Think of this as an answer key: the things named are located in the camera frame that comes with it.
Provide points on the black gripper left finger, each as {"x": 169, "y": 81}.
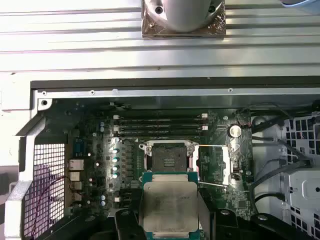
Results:
{"x": 127, "y": 225}

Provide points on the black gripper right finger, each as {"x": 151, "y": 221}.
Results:
{"x": 225, "y": 225}

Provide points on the silver green CPU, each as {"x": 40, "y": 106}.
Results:
{"x": 170, "y": 207}

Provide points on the CPU socket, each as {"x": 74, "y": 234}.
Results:
{"x": 170, "y": 156}

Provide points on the black RAM slot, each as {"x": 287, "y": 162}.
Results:
{"x": 160, "y": 133}
{"x": 160, "y": 122}
{"x": 160, "y": 117}
{"x": 160, "y": 128}

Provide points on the green motherboard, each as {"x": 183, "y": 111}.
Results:
{"x": 225, "y": 200}

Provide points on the small cylindrical capacitor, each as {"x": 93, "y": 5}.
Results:
{"x": 103, "y": 203}
{"x": 115, "y": 168}
{"x": 102, "y": 123}
{"x": 115, "y": 159}
{"x": 103, "y": 197}
{"x": 115, "y": 175}
{"x": 115, "y": 150}
{"x": 102, "y": 129}

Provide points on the silver port connector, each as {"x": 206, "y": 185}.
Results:
{"x": 77, "y": 197}
{"x": 75, "y": 165}
{"x": 75, "y": 175}
{"x": 76, "y": 186}

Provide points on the silver metal drive cage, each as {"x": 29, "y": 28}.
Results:
{"x": 302, "y": 185}

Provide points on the blue port connector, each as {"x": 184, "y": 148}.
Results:
{"x": 80, "y": 148}

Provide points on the round coin battery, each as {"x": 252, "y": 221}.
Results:
{"x": 235, "y": 130}

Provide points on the black grey PC case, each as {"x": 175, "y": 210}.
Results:
{"x": 175, "y": 100}

